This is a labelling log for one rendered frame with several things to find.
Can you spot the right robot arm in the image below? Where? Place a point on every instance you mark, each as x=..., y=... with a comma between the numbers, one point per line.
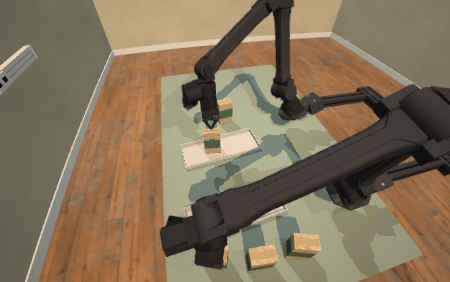
x=209, y=64

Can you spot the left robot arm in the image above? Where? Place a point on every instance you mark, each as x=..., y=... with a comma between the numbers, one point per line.
x=387, y=142

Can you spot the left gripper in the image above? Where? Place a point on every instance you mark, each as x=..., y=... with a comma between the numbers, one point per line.
x=213, y=259

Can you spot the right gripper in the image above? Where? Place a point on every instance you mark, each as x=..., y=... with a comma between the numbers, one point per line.
x=213, y=111

